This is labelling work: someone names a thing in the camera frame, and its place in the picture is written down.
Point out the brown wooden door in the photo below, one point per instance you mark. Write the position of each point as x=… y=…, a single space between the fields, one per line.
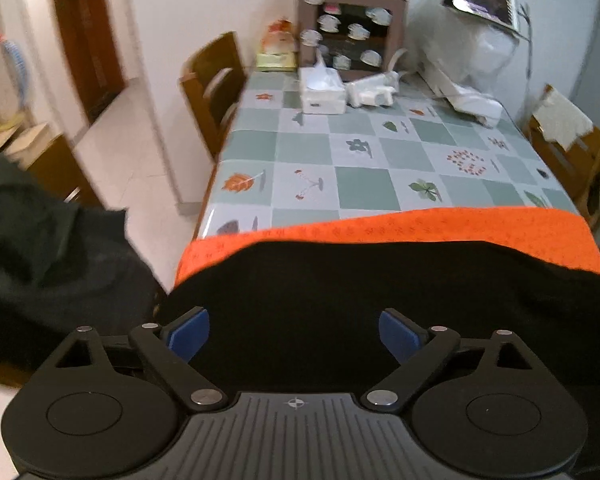
x=87 y=35

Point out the dark grey garment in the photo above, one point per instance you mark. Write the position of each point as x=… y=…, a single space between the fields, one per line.
x=80 y=305

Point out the white plastic-wrapped appliance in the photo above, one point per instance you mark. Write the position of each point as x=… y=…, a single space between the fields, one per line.
x=460 y=60

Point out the colourful hula hoop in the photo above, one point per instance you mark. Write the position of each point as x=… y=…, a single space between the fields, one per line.
x=20 y=65

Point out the dark green garment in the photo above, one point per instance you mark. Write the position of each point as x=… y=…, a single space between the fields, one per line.
x=25 y=220

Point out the black pants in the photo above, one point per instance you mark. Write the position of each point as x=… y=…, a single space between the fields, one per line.
x=330 y=285

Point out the yellow tissue box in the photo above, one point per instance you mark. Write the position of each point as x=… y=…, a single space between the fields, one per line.
x=277 y=50

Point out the white towel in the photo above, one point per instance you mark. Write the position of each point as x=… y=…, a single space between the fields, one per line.
x=562 y=120

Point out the white tissue box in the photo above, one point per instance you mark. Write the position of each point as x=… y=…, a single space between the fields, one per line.
x=322 y=95

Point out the checkered tablecloth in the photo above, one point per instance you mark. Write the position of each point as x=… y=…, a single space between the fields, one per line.
x=380 y=160

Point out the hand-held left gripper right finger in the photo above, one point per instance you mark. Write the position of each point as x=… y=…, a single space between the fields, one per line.
x=400 y=336

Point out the orange patterned mat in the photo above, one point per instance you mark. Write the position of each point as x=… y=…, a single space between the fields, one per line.
x=430 y=227

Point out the white power strip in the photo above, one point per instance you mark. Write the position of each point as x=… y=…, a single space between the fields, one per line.
x=372 y=92

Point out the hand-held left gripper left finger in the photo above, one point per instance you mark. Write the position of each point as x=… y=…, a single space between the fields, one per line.
x=190 y=336

